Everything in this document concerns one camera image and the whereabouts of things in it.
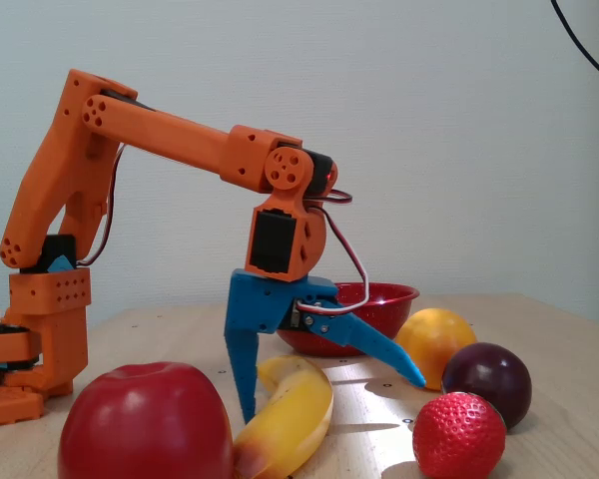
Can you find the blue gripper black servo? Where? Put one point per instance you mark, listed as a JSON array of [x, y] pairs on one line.
[[263, 305]]

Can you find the yellow toy banana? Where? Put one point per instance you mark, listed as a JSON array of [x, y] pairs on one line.
[[294, 414]]

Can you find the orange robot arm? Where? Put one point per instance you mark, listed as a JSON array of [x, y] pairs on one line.
[[170, 137]]

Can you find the red speckled bowl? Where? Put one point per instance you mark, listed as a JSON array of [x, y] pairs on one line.
[[392, 304]]

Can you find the orange yellow toy peach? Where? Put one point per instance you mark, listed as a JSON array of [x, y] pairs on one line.
[[434, 339]]

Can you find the red toy apple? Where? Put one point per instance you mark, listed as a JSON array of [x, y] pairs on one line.
[[145, 424]]

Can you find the red toy strawberry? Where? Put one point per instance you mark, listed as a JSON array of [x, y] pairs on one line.
[[459, 439]]

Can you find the dark purple toy plum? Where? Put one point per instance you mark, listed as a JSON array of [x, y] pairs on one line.
[[489, 379]]

